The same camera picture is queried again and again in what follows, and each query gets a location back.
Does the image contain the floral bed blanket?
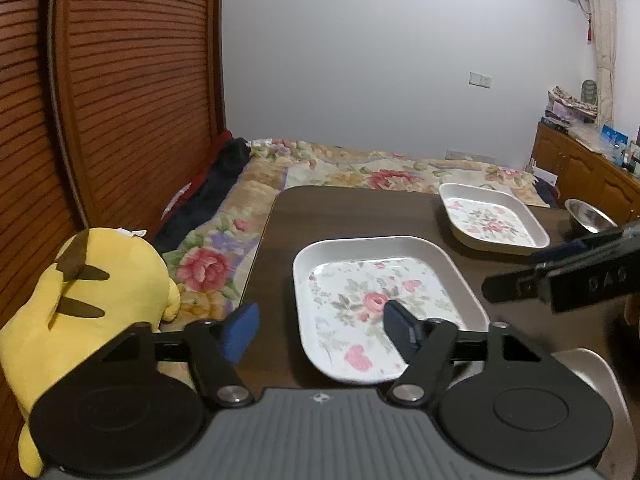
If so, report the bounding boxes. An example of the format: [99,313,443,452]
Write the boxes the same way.
[162,139,555,330]

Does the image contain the white cardboard box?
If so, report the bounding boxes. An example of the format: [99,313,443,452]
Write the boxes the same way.
[533,166,558,186]

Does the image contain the clutter pile on sideboard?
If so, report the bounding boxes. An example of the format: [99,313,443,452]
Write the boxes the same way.
[542,86,598,130]

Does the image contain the yellow Pikachu plush toy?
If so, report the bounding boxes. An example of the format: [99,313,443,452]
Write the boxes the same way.
[0,226,182,480]

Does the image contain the cream curtain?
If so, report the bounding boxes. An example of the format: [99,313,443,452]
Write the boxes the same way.
[589,0,617,127]

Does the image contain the brown louvered wooden wardrobe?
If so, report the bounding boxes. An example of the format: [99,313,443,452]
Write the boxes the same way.
[0,0,227,480]

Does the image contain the wooden sideboard cabinet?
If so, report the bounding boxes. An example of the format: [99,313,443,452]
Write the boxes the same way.
[532,122,639,224]

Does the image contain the white wall light switch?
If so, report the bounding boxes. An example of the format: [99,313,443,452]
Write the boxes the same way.
[469,72,492,89]

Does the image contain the dark clothes beside bed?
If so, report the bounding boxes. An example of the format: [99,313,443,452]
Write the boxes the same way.
[152,131,250,254]

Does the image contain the stainless steel bowl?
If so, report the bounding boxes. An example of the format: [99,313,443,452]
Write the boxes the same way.
[564,198,617,237]

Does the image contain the small floral rectangular plate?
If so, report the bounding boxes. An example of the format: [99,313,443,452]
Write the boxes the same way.
[438,183,550,256]

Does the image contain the large floral rectangular plate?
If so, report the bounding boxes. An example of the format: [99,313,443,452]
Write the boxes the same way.
[292,235,489,385]

